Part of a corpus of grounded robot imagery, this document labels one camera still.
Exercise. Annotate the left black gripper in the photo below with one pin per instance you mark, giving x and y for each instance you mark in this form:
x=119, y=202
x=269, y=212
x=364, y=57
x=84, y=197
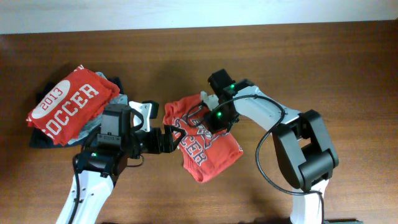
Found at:
x=160, y=146

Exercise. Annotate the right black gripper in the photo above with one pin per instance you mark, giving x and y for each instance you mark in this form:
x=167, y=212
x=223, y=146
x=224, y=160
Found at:
x=216, y=126

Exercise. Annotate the orange soccer t-shirt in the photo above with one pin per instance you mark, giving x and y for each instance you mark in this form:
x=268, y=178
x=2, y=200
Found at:
x=205, y=155

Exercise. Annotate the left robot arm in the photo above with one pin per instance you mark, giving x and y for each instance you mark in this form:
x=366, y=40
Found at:
x=124, y=133

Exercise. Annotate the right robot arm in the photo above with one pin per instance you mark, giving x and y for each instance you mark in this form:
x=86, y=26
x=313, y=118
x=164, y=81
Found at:
x=305, y=153

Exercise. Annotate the folded red soccer shirt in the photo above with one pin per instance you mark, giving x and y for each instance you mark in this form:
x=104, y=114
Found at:
x=71, y=103

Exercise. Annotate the folded navy shirt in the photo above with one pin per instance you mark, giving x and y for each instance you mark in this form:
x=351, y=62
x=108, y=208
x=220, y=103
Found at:
x=39, y=139

